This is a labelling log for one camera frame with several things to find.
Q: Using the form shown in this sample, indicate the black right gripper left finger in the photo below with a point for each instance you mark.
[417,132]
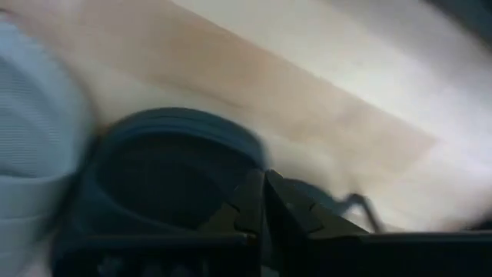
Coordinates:
[230,246]

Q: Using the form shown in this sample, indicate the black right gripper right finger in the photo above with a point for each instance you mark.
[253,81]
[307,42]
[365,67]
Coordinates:
[307,246]

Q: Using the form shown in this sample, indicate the black slide sandal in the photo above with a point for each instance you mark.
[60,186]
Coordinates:
[165,173]

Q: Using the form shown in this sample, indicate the grey slide sandal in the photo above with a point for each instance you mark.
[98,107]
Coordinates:
[34,134]

